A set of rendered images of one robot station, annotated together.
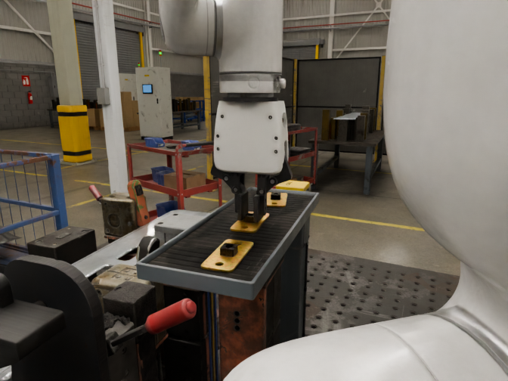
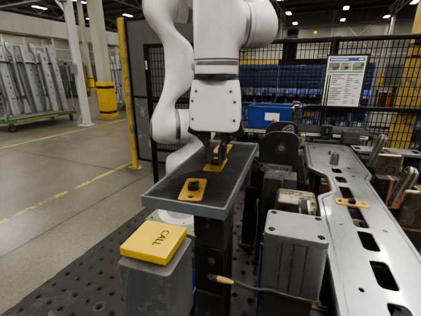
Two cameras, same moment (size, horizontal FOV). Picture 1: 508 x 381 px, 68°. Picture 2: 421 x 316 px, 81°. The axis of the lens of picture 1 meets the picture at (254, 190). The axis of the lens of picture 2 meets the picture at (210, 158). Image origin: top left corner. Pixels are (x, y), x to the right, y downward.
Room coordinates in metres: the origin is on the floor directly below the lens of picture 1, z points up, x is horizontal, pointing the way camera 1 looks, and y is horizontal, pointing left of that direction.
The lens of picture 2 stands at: (1.03, -0.02, 1.35)
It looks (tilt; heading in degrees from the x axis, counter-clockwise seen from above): 19 degrees down; 178
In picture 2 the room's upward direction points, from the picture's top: straight up
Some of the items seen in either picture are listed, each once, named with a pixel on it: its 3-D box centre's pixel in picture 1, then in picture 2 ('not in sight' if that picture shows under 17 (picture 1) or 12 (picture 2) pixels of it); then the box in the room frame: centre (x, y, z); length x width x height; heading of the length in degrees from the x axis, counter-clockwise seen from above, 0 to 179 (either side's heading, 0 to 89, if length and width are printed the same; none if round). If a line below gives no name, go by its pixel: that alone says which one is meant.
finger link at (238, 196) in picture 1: (234, 195); (227, 148); (0.54, 0.03, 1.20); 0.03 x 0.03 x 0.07; 74
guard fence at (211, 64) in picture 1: (260, 113); not in sight; (6.64, -0.11, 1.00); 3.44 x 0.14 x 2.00; 154
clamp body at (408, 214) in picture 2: not in sight; (403, 240); (0.43, 0.58, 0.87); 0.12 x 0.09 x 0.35; 71
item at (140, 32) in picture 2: not in sight; (166, 101); (-2.21, -0.47, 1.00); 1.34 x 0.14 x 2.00; 64
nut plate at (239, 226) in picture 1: (250, 218); (215, 162); (0.53, 0.00, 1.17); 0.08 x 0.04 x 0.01; 164
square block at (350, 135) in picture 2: not in sight; (345, 162); (-0.23, 0.77, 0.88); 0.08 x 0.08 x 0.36; 71
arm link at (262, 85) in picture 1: (252, 85); (215, 68); (0.53, 0.00, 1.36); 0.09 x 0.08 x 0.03; 74
